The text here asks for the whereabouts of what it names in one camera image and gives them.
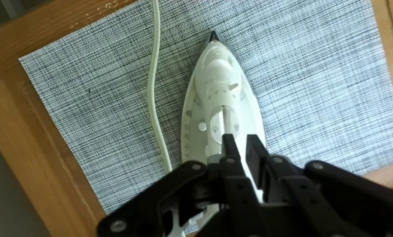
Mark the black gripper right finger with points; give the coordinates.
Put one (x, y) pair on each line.
(331, 202)

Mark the wooden side table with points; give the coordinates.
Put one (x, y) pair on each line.
(38, 146)

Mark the white clothes iron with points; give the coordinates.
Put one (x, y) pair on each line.
(213, 88)

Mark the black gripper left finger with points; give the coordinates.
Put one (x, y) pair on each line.
(174, 198)

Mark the grey woven placemat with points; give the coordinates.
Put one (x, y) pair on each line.
(314, 80)

